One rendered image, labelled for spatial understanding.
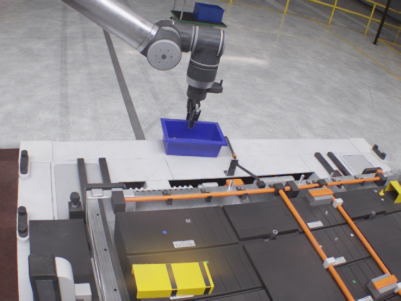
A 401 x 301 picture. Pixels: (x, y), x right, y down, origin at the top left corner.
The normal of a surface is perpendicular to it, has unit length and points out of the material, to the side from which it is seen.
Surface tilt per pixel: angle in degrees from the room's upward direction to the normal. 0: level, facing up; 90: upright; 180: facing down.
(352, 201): 0
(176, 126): 85
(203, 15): 88
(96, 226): 0
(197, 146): 95
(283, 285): 0
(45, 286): 90
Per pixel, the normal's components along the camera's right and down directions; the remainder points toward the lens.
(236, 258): 0.22, -0.81
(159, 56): 0.07, 0.57
